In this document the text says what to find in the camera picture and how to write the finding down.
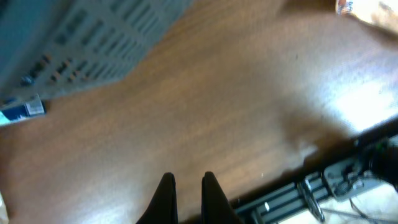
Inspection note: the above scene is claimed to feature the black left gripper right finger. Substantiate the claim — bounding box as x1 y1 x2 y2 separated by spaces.
201 171 242 224

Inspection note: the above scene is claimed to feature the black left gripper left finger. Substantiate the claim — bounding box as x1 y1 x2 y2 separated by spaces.
137 172 178 224

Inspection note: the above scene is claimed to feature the beige snack wrapper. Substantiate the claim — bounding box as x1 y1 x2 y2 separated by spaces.
335 0 397 34

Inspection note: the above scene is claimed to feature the Kleenex tissue multipack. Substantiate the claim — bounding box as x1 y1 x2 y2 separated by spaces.
1 98 47 126

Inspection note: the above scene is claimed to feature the grey plastic basket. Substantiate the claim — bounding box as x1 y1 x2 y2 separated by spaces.
1 0 191 105

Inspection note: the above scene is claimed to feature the aluminium frame rail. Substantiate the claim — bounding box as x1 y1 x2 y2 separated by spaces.
235 172 331 223

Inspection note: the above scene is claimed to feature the grey mounting bracket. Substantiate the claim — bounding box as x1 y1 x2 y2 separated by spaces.
323 156 386 202

